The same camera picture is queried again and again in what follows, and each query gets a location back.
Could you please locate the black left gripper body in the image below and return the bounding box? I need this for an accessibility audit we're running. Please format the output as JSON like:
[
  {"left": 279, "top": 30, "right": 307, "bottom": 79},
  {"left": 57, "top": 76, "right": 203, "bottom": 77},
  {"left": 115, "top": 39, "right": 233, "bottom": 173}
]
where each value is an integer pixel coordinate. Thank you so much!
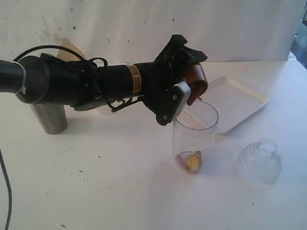
[{"left": 142, "top": 51, "right": 188, "bottom": 113}]

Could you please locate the brown wooden cup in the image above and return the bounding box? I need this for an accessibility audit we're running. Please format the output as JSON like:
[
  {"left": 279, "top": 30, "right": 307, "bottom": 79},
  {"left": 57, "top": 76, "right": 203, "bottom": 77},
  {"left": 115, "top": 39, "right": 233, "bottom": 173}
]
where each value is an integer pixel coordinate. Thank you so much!
[{"left": 184, "top": 63, "right": 208, "bottom": 106}]

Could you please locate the reddish-brown apple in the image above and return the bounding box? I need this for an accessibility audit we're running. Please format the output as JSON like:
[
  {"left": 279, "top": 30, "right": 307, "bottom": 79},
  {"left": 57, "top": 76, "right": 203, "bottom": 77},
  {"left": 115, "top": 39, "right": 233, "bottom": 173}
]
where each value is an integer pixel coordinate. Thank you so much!
[{"left": 176, "top": 151, "right": 202, "bottom": 173}]

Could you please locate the gold foil coin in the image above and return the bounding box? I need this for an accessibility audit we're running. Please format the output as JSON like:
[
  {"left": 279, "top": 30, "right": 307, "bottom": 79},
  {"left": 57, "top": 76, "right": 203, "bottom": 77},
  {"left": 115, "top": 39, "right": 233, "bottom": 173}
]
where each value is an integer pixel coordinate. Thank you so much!
[{"left": 187, "top": 156, "right": 200, "bottom": 172}]

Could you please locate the stainless steel cup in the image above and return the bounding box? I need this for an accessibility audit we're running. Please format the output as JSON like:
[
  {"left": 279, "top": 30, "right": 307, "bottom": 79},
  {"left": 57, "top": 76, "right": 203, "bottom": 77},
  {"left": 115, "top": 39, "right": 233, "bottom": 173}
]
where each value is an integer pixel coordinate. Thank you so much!
[{"left": 30, "top": 104, "right": 68, "bottom": 135}]

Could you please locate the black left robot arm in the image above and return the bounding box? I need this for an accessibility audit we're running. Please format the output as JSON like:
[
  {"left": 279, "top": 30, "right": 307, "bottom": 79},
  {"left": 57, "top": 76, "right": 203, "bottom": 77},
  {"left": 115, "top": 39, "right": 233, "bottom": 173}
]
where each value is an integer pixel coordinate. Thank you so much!
[{"left": 0, "top": 34, "right": 193, "bottom": 120}]

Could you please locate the clear plastic shaker cup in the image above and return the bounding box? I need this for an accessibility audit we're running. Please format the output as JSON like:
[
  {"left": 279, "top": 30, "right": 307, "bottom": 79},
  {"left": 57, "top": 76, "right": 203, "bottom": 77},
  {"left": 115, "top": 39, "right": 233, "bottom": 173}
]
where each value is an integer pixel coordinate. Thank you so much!
[{"left": 172, "top": 100, "right": 219, "bottom": 170}]

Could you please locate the clear plastic shaker lid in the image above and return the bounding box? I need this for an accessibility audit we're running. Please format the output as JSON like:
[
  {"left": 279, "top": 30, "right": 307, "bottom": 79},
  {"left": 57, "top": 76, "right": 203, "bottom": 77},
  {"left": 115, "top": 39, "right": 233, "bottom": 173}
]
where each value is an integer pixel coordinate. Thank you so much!
[{"left": 237, "top": 138, "right": 282, "bottom": 184}]

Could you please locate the translucent plastic container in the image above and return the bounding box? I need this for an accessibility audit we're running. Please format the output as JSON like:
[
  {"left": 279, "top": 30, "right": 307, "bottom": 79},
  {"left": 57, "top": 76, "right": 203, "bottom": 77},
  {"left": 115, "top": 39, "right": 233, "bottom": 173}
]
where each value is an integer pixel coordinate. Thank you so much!
[{"left": 95, "top": 105, "right": 115, "bottom": 116}]

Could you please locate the white square tray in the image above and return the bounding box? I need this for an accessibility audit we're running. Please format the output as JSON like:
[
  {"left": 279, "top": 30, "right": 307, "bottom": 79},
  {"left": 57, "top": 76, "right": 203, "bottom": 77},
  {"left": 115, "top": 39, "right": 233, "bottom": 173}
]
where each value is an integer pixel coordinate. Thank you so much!
[{"left": 179, "top": 76, "right": 269, "bottom": 135}]

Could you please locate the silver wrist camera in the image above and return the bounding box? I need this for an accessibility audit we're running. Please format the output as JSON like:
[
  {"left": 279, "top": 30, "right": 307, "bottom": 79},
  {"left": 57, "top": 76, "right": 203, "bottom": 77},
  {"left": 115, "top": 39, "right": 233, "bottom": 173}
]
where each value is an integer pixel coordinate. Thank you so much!
[{"left": 154, "top": 80, "right": 192, "bottom": 127}]

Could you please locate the black cable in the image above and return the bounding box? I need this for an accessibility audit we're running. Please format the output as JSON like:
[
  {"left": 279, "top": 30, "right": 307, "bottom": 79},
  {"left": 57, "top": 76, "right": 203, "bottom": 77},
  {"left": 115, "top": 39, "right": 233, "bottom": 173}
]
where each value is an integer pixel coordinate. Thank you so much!
[{"left": 0, "top": 45, "right": 135, "bottom": 230}]

